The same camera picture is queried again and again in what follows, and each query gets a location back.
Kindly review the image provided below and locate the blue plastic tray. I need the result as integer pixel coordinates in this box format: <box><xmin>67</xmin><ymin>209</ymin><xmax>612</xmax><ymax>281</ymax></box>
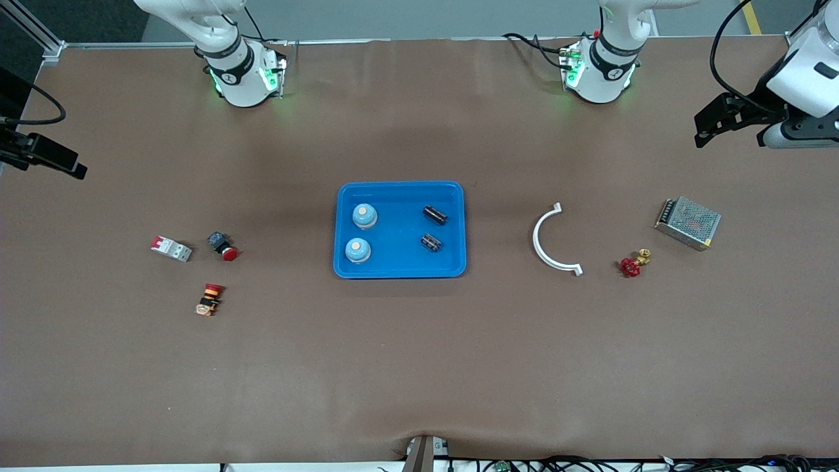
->
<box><xmin>333</xmin><ymin>181</ymin><xmax>467</xmax><ymax>280</ymax></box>

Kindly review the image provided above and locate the metal mesh power supply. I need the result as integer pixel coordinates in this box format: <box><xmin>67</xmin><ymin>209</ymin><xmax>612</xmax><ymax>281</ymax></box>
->
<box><xmin>654</xmin><ymin>196</ymin><xmax>722</xmax><ymax>252</ymax></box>

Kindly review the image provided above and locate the red white circuit breaker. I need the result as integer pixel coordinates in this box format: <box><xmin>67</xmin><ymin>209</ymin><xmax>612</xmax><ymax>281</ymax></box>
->
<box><xmin>150</xmin><ymin>235</ymin><xmax>193</xmax><ymax>263</ymax></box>

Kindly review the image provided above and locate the red orange emergency stop button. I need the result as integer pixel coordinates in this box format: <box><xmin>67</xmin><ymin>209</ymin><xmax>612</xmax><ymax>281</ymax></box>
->
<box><xmin>195</xmin><ymin>283</ymin><xmax>225</xmax><ymax>317</ymax></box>

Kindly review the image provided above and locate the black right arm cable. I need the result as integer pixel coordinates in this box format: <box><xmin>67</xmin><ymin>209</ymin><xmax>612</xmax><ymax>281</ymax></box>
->
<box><xmin>0</xmin><ymin>82</ymin><xmax>67</xmax><ymax>125</ymax></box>

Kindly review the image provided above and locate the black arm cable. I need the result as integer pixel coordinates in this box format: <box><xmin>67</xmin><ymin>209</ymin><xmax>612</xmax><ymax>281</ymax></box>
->
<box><xmin>711</xmin><ymin>0</ymin><xmax>839</xmax><ymax>115</ymax></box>
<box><xmin>0</xmin><ymin>82</ymin><xmax>67</xmax><ymax>125</ymax></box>

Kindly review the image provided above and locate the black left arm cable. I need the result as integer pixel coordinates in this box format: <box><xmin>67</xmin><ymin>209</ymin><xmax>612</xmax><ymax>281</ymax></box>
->
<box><xmin>711</xmin><ymin>0</ymin><xmax>839</xmax><ymax>115</ymax></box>

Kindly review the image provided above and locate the brass valve red handle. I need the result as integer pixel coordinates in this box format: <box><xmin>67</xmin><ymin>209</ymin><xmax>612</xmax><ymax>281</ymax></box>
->
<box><xmin>620</xmin><ymin>248</ymin><xmax>652</xmax><ymax>279</ymax></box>

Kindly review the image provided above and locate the red push button switch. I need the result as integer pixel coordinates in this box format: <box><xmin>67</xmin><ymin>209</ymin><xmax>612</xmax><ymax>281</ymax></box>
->
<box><xmin>207</xmin><ymin>231</ymin><xmax>239</xmax><ymax>263</ymax></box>

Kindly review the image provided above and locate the black base cable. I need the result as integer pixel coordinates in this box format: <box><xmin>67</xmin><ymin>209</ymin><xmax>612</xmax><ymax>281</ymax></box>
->
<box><xmin>503</xmin><ymin>31</ymin><xmax>572</xmax><ymax>71</ymax></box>

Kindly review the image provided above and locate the white curved bracket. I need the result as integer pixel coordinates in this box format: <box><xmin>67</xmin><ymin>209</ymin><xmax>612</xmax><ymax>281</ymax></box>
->
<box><xmin>532</xmin><ymin>203</ymin><xmax>583</xmax><ymax>277</ymax></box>

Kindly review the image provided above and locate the black cable bundle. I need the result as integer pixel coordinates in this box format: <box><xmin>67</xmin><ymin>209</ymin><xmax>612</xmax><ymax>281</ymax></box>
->
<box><xmin>452</xmin><ymin>454</ymin><xmax>839</xmax><ymax>472</ymax></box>

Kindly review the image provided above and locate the metal clamp bracket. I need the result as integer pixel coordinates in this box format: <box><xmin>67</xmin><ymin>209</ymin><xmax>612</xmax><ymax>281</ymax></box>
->
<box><xmin>401</xmin><ymin>435</ymin><xmax>452</xmax><ymax>472</ymax></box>

